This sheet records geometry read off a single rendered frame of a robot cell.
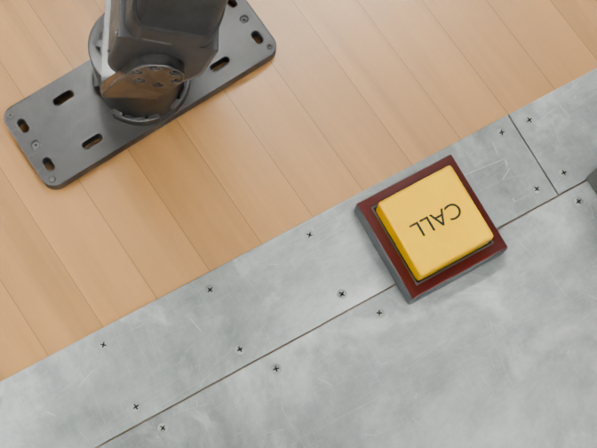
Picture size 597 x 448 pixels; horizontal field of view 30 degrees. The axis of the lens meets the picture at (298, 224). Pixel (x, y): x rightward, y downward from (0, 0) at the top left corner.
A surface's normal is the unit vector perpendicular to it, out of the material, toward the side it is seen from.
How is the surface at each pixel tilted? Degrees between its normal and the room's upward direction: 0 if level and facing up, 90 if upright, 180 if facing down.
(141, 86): 90
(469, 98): 0
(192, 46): 91
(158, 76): 90
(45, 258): 0
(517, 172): 0
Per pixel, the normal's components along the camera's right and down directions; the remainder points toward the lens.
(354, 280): 0.05, -0.25
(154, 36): -0.06, 0.96
